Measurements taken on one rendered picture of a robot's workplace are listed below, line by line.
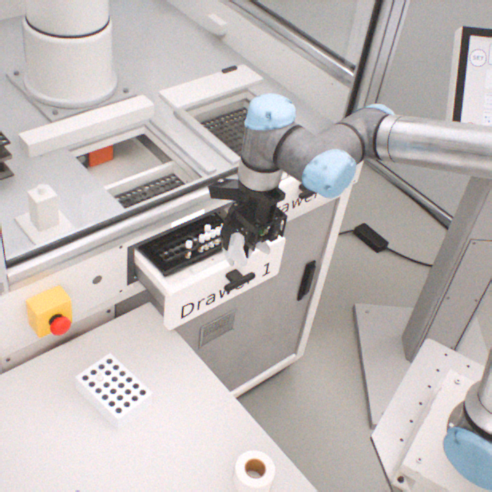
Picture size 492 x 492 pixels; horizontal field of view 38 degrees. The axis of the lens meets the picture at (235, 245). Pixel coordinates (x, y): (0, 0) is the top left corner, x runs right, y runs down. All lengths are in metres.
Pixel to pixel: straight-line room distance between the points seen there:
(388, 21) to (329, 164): 0.59
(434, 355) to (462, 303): 0.75
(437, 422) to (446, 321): 1.01
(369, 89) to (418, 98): 1.38
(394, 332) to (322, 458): 0.56
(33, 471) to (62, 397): 0.15
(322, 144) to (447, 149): 0.18
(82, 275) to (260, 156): 0.45
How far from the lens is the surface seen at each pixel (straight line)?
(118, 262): 1.45
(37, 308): 1.36
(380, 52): 1.65
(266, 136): 1.14
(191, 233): 1.51
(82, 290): 1.44
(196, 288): 1.39
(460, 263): 2.20
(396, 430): 1.46
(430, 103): 3.04
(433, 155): 1.12
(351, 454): 2.32
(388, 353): 2.53
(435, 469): 1.35
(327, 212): 1.90
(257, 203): 1.25
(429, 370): 1.57
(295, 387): 2.40
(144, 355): 1.47
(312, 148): 1.11
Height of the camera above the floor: 1.93
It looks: 44 degrees down
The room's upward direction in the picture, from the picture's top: 9 degrees clockwise
